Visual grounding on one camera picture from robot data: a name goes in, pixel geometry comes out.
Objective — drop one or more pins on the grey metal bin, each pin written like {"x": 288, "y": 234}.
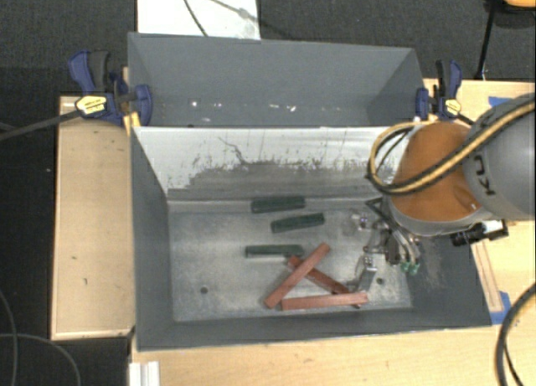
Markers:
{"x": 218, "y": 275}

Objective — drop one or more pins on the black cylinder on white bracket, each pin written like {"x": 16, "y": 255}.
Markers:
{"x": 469, "y": 235}

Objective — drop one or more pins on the red-brown flat block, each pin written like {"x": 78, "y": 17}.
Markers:
{"x": 297, "y": 275}
{"x": 324, "y": 280}
{"x": 324, "y": 302}

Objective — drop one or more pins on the pale wood flat board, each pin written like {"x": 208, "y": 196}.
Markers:
{"x": 92, "y": 217}

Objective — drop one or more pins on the dark green flat block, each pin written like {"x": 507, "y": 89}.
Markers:
{"x": 297, "y": 222}
{"x": 277, "y": 204}
{"x": 272, "y": 250}

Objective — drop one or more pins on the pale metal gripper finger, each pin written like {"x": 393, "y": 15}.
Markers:
{"x": 362, "y": 266}
{"x": 367, "y": 280}

